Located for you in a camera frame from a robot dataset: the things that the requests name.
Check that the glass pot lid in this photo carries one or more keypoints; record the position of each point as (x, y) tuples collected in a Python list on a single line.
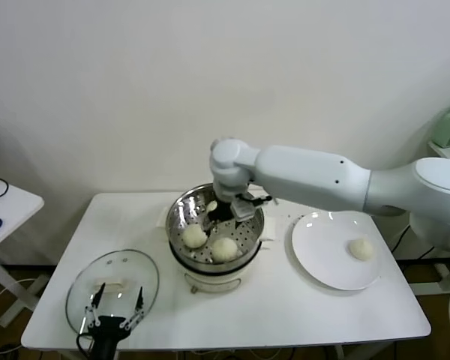
[(108, 262)]

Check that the white electric cooker pot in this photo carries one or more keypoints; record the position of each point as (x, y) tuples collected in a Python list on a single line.
[(210, 279)]

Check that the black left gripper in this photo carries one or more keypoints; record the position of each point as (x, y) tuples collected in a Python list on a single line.
[(108, 330)]

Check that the white round plate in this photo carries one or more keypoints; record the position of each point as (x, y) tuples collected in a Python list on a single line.
[(322, 243)]

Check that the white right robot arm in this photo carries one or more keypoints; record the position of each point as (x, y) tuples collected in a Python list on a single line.
[(303, 172)]

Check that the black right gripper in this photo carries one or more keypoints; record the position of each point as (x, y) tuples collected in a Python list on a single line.
[(223, 212)]

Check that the white steamed baozi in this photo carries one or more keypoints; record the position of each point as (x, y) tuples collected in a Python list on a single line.
[(194, 236), (224, 249), (212, 205), (361, 249)]

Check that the light green appliance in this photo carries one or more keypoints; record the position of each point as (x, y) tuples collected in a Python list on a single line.
[(448, 131)]

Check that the stainless steel steamer basket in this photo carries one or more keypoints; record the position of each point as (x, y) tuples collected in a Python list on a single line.
[(247, 238)]

